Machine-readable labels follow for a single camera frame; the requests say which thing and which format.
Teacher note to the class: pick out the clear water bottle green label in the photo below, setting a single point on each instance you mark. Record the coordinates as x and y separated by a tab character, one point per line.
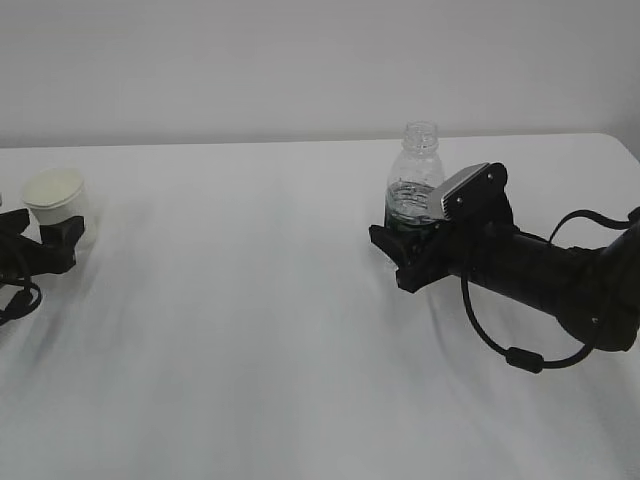
414	174

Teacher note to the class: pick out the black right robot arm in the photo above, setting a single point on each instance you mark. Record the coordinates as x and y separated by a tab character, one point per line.
592	293

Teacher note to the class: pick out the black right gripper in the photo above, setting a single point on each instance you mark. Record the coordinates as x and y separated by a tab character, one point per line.
480	247

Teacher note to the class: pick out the white paper cup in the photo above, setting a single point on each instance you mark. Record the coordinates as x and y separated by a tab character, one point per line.
57	194

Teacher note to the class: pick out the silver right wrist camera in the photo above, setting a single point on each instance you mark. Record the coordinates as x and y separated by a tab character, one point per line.
460	194

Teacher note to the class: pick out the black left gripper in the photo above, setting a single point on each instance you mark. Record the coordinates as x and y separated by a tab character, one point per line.
22	257

